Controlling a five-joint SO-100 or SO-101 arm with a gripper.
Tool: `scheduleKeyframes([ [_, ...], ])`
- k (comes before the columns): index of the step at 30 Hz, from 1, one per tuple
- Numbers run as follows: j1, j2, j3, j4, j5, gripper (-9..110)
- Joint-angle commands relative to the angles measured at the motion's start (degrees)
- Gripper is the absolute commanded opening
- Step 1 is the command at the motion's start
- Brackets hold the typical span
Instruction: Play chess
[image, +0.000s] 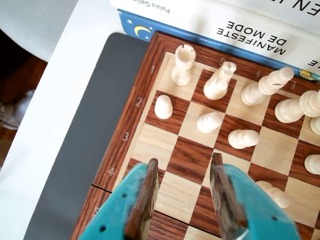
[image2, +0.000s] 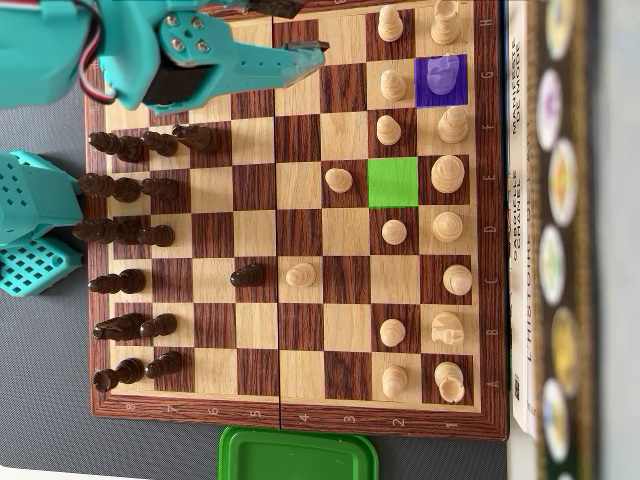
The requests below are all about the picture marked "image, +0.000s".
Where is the white Gabrielle Chanel book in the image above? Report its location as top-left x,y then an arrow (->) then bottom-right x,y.
109,0 -> 320,72

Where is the white wooden rook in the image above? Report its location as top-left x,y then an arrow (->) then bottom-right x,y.
171,43 -> 196,87

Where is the grey table mat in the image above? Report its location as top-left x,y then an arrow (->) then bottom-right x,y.
23,32 -> 155,240

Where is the white wooden knight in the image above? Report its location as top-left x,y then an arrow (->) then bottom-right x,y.
203,61 -> 237,101

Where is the blue illustrated book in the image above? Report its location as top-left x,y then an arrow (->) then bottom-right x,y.
117,8 -> 320,81

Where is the wooden folding chessboard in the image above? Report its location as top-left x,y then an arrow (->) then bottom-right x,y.
69,31 -> 320,240

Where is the white wooden king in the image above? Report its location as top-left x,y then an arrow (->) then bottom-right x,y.
274,90 -> 320,124

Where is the white wooden bishop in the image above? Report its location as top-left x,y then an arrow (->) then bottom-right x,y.
240,66 -> 295,107

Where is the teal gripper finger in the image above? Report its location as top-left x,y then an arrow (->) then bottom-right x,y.
209,152 -> 301,240
79,157 -> 161,240

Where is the white wooden pawn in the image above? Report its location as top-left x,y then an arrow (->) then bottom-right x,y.
154,94 -> 174,120
196,111 -> 226,134
256,179 -> 291,209
304,154 -> 320,174
227,129 -> 260,150

